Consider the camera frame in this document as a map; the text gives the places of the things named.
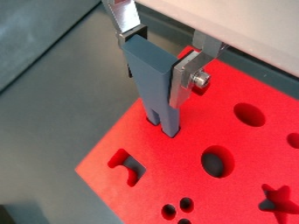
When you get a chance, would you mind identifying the red foam shape-sorter block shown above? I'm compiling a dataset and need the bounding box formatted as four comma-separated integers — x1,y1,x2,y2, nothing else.
76,60,299,224

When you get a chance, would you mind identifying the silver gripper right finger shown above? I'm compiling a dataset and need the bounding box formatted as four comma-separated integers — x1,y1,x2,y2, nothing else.
170,31,226,109

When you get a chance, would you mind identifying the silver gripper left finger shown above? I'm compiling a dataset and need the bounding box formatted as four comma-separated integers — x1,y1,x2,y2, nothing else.
102,0,147,46

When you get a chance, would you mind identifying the blue double-square peg object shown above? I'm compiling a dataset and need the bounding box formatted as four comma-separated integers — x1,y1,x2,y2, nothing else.
122,35,180,137

